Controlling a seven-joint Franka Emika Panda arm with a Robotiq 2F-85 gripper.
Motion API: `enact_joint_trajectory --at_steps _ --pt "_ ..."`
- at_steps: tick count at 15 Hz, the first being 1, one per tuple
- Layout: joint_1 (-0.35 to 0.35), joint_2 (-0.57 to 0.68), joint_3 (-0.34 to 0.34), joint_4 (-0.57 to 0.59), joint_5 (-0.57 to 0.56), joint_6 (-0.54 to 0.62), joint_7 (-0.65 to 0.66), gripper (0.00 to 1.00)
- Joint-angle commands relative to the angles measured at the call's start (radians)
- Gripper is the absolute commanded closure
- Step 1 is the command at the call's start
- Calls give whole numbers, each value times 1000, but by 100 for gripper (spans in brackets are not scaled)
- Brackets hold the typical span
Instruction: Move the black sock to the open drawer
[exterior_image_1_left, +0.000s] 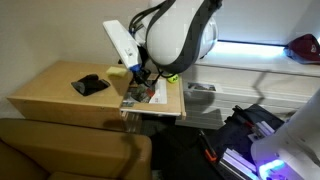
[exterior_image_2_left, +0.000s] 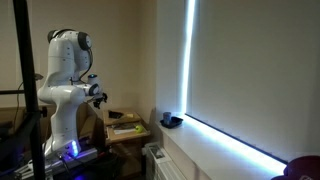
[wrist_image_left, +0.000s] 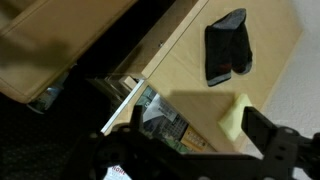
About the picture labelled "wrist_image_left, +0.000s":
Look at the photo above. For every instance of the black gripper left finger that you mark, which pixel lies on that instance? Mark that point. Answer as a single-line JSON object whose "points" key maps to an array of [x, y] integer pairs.
{"points": [[137, 116]]}

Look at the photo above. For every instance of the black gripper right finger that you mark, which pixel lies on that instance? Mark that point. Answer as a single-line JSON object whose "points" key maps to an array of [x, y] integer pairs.
{"points": [[258, 128]]}

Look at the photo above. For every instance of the black sock with grey trim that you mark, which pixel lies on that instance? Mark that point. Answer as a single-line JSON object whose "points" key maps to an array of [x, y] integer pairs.
{"points": [[226, 46]]}

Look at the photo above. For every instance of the open wooden drawer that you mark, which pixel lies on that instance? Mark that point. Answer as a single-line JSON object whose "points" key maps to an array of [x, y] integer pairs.
{"points": [[133, 100]]}

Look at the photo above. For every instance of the light wooden drawer cabinet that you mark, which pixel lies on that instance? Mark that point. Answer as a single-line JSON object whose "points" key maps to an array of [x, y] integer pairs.
{"points": [[200, 76]]}

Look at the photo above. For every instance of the light wooden drawer unit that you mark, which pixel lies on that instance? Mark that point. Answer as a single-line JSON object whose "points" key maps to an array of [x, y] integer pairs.
{"points": [[50, 40]]}

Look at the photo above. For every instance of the yellow sponge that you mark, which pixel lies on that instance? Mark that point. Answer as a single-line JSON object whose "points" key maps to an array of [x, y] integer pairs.
{"points": [[235, 116]]}

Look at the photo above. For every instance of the colourful magazine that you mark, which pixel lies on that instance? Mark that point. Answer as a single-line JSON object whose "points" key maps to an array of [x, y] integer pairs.
{"points": [[170, 123]]}

